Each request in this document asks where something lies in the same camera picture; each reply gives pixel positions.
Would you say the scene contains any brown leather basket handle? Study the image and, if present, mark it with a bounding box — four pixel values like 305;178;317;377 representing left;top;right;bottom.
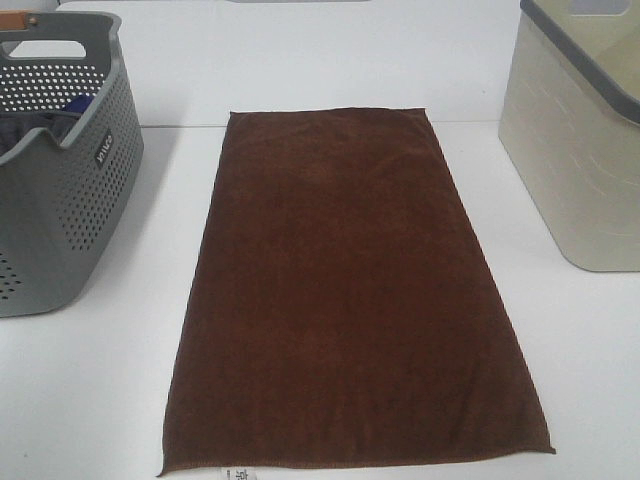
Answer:
0;10;38;31

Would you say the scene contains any brown towel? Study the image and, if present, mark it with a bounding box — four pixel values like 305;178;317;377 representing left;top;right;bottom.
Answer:
162;108;552;473

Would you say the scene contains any grey cloth in basket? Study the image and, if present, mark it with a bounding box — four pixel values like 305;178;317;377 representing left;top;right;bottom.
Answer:
1;111;80;155

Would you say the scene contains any grey perforated laundry basket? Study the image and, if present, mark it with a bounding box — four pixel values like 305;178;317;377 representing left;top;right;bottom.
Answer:
1;12;144;317

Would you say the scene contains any beige plastic bin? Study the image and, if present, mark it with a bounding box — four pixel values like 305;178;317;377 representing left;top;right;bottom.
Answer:
498;1;639;272

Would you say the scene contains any blue cloth in basket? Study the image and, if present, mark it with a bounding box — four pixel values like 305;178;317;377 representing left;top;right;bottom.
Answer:
62;94;94;114

